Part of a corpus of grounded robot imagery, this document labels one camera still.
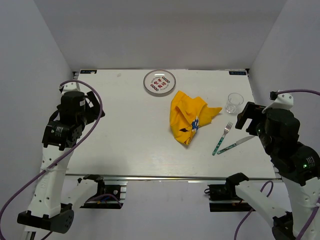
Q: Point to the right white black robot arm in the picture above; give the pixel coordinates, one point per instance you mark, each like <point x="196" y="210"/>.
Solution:
<point x="298" y="166"/>

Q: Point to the yellow Pikachu cloth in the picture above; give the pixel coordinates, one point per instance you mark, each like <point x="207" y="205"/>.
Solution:
<point x="187" y="115"/>

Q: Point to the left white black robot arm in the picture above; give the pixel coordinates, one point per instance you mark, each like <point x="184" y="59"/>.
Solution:
<point x="47" y="210"/>

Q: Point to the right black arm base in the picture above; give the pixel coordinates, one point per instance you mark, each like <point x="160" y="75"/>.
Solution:
<point x="221" y="200"/>

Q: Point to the left blue table label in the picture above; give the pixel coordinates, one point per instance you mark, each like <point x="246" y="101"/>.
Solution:
<point x="88" y="71"/>

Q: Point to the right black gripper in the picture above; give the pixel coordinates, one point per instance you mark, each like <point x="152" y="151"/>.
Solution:
<point x="251" y="110"/>

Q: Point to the blue table label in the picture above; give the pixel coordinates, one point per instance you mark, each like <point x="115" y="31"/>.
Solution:
<point x="88" y="71"/>
<point x="238" y="73"/>

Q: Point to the round patterned plate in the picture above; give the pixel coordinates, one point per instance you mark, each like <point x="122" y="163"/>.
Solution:
<point x="159" y="82"/>

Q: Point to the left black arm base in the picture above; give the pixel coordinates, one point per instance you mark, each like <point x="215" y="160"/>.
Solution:
<point x="113" y="196"/>

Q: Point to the knife with teal handle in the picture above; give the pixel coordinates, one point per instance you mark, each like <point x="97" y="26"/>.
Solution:
<point x="240" y="141"/>

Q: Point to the clear drinking glass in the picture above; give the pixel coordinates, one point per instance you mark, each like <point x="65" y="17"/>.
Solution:
<point x="234" y="102"/>

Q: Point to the right blue table label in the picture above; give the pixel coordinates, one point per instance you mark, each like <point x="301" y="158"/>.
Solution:
<point x="238" y="73"/>

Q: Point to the fork with teal handle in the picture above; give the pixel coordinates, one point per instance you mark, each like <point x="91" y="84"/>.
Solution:
<point x="225" y="132"/>

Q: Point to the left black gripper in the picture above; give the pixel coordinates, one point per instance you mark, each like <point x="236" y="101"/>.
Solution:
<point x="59" y="107"/>

